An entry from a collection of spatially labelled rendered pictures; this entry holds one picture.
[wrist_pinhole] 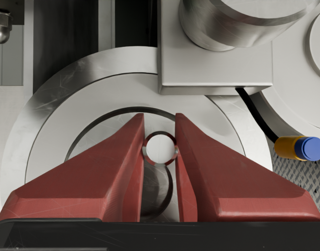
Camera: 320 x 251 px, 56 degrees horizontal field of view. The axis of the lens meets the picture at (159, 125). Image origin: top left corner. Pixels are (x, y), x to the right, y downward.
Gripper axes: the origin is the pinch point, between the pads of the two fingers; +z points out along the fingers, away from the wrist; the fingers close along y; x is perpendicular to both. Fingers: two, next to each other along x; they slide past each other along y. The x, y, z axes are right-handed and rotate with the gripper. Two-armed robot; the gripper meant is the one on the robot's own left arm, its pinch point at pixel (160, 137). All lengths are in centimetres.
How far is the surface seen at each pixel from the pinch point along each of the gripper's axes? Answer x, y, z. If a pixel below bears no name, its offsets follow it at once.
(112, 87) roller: -0.2, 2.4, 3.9
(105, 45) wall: 80, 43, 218
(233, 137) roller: 2.0, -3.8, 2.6
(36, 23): -2.3, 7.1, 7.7
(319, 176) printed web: 14.0, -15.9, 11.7
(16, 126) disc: 1.8, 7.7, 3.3
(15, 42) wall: 85, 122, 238
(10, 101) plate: 17.4, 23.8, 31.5
